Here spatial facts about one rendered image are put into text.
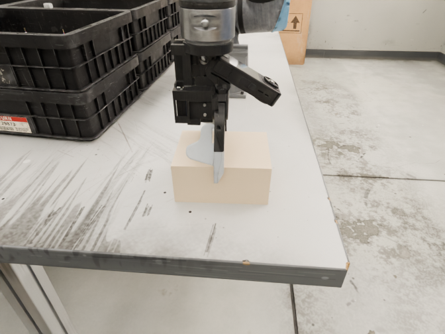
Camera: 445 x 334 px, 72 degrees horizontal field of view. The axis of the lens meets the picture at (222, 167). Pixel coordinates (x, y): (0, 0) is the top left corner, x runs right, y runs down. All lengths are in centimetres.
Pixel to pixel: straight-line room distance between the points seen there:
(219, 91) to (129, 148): 31
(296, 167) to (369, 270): 87
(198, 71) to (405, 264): 126
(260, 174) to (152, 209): 19
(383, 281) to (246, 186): 100
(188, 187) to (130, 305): 82
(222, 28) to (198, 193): 26
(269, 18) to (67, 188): 70
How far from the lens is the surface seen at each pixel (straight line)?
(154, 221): 51
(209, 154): 47
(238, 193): 52
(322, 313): 126
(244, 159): 51
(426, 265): 157
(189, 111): 47
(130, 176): 62
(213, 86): 47
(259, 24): 99
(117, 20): 84
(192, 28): 44
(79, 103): 71
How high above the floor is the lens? 105
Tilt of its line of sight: 35 degrees down
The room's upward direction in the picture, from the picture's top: straight up
